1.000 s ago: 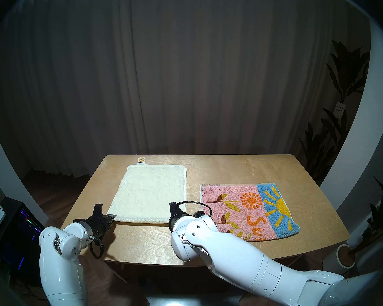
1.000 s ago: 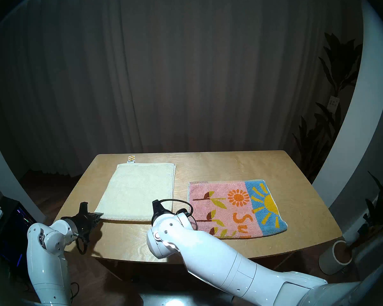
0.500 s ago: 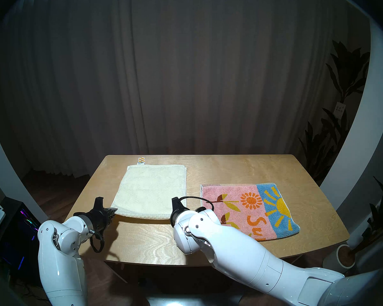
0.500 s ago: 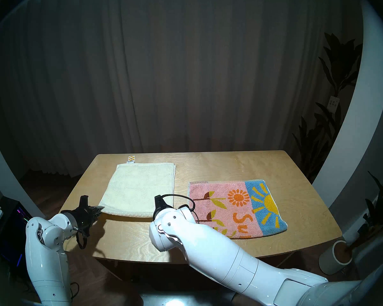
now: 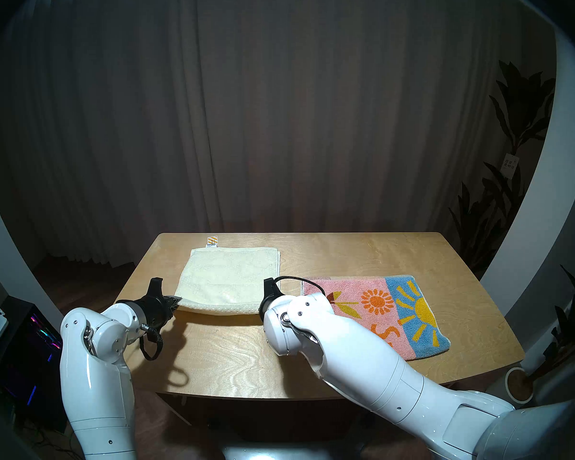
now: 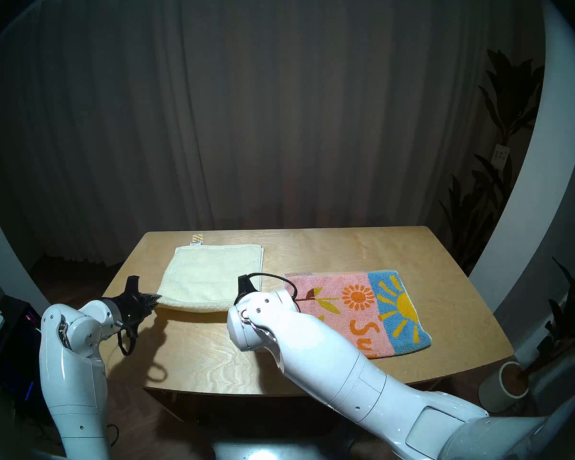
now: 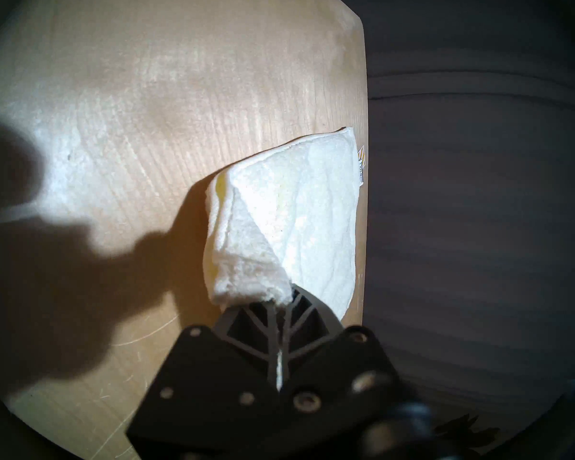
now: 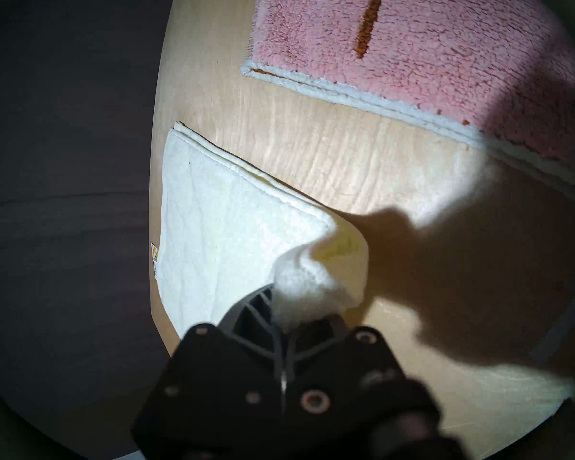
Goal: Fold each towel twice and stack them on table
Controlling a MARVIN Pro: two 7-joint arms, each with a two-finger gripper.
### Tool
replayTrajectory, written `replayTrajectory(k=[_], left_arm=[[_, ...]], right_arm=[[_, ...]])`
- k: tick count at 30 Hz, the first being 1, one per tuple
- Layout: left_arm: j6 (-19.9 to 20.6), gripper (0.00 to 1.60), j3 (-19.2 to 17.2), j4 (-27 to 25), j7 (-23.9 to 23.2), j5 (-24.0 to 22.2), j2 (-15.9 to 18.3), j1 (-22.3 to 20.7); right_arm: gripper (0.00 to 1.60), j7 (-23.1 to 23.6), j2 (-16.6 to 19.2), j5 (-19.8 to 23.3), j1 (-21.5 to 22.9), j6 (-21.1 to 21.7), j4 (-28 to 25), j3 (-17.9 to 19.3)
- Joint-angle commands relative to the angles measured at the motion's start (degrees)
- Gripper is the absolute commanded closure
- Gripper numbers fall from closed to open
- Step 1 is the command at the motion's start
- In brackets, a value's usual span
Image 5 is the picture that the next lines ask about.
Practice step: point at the black computer case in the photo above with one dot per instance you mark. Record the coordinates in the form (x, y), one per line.
(33, 358)

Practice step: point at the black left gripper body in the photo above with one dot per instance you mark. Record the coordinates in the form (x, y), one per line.
(154, 310)

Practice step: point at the white plant tag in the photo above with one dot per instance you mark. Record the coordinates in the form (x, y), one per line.
(509, 166)

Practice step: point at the cream terry towel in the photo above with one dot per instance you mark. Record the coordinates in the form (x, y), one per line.
(225, 281)

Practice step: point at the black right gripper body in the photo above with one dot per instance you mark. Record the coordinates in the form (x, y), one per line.
(267, 302)

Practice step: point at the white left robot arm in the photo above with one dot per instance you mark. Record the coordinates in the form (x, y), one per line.
(96, 392)

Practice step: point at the dark potted plant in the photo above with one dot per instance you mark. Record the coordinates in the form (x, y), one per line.
(572, 329)

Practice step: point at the white round plant pot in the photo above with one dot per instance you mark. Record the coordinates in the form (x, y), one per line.
(520, 387)

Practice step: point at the tall dark leafy plant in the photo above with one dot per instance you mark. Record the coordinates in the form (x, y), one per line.
(522, 104)

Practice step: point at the grey pleated curtain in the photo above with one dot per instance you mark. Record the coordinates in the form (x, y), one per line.
(268, 104)

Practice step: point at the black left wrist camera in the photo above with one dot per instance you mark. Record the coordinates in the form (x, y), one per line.
(156, 286)

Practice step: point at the pink blue sun-print towel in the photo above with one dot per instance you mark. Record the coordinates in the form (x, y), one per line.
(412, 310)

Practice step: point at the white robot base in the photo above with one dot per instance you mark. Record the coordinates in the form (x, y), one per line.
(287, 454)

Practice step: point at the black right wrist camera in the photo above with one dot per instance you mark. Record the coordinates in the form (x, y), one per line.
(269, 286)

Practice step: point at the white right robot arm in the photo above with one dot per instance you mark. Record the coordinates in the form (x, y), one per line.
(373, 368)

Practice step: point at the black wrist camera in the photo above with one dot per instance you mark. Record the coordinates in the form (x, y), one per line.
(269, 286)
(156, 286)

